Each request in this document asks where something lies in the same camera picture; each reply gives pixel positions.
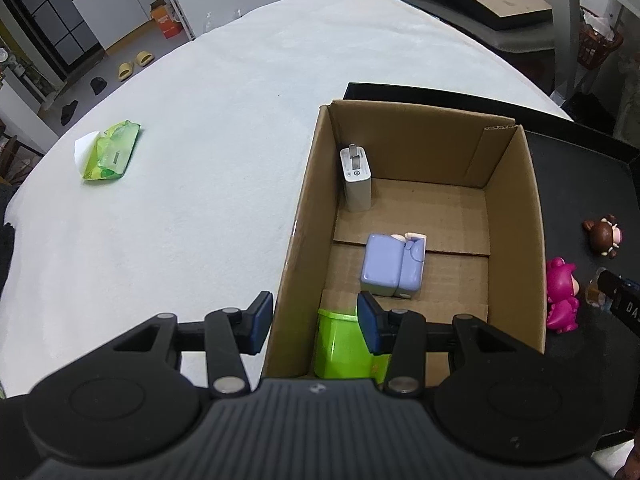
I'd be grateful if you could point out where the green hexagonal container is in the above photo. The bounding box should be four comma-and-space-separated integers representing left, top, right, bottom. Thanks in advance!
312, 309, 390, 384

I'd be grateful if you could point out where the purple sofa figurine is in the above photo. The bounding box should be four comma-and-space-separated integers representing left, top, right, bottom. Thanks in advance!
360, 233, 426, 299

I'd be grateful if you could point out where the white charger adapter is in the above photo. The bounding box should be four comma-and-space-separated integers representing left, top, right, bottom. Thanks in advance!
340, 144, 372, 212

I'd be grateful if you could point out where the brown cardboard box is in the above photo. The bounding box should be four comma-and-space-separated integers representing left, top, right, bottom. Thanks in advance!
264, 100, 547, 378

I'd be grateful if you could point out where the pink bear figurine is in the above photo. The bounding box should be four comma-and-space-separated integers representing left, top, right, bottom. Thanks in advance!
546, 257, 579, 334

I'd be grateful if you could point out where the green wet wipes pack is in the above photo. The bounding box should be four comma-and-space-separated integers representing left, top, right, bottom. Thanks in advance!
74, 120, 142, 182

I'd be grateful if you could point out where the dark labelled bottle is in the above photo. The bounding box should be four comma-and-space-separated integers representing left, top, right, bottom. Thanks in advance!
586, 268, 640, 335

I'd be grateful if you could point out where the brown bear figurine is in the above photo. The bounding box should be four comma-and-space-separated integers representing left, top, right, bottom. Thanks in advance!
582, 214, 623, 259

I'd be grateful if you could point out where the black slipper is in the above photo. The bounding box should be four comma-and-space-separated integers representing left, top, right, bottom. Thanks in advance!
60, 100, 78, 126
90, 77, 107, 96

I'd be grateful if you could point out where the yellow slipper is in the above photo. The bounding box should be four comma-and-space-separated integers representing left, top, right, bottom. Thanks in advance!
136, 51, 155, 67
117, 62, 134, 81

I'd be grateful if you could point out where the orange box on floor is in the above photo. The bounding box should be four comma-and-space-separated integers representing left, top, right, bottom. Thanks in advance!
150, 0, 182, 39

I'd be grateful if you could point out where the white cabinet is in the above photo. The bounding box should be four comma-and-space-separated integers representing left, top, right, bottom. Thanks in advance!
71, 0, 196, 51

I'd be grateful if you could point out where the wicker basket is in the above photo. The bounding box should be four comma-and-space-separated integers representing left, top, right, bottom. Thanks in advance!
578, 9, 624, 70

